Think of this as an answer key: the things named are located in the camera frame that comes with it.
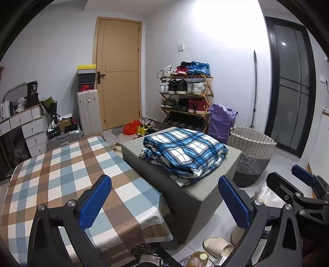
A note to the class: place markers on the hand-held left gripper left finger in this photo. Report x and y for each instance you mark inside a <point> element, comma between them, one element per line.
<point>95,201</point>

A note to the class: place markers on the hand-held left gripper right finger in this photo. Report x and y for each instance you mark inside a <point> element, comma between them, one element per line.
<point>235,202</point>

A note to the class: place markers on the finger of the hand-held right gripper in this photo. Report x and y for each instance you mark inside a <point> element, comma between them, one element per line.
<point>303,172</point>
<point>282,184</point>

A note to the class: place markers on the blue white plaid shirt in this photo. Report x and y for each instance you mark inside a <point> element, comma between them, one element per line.
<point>185,151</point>

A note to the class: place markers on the person's right hand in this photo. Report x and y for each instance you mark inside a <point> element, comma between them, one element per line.
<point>314,246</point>

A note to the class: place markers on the clear plastic bag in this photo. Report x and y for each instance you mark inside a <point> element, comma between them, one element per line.
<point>267,196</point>

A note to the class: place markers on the beige slipper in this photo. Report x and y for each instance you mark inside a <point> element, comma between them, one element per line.
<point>218,247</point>
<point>237,236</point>

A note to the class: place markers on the grey ottoman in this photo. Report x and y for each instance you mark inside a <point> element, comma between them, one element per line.
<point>195,205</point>

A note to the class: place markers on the woven laundry basket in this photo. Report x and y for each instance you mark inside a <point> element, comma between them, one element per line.
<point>250,154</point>

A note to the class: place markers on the pair of tan slippers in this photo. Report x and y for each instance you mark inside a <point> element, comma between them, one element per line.
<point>117,148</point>

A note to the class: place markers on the yellow liquid bottle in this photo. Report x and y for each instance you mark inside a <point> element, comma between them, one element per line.
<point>200,259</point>

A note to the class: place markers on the silver ribbed suitcase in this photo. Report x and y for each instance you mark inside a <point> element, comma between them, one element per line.
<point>64,138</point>

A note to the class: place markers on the flat black box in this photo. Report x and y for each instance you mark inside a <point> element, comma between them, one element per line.
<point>72,127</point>

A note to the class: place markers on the black white patterned mat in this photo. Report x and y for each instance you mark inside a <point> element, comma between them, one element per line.
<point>149,256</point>

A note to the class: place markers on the black printed box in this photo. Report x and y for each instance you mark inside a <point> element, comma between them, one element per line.
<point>53,132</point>

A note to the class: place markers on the red plastic bag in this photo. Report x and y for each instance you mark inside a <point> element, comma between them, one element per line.
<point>131,128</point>

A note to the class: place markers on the purple bag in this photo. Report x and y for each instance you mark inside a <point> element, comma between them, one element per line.
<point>221,120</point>

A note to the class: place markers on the brown cardboard box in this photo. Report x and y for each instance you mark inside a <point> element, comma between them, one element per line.
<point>64,123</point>

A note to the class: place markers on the yellow shoes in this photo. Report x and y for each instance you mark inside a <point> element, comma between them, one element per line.
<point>142,130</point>

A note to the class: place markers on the black framed glass door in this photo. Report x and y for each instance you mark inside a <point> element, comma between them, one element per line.
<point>290,87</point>

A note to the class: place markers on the white upright suitcase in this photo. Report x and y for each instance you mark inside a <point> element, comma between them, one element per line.
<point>88,113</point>

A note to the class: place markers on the grey mop pole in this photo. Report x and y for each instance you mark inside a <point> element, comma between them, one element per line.
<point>254,89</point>

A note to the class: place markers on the white desk with drawers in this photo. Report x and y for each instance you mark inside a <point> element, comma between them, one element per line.
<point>28,131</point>

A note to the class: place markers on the pile of loose shoes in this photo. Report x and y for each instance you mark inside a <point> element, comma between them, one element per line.
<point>154,123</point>

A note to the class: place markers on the dark green flower bouquet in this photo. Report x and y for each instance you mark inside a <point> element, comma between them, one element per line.
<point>49,104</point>

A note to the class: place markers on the red shoe box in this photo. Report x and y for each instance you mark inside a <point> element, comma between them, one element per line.
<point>86,87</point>

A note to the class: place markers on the black paper bag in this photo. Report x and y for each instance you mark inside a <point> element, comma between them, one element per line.
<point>33,93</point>

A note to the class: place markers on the white electric kettle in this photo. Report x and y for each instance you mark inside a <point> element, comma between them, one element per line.
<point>5,110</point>

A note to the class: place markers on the wooden door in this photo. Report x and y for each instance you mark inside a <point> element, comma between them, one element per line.
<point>119,72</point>

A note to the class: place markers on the yellow lid shoe box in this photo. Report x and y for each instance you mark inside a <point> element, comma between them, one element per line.
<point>86,69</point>

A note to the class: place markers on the arched mirror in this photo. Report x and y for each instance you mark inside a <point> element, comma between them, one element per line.
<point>15,89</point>

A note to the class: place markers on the white light switch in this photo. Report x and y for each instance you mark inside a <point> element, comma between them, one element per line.
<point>181,47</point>

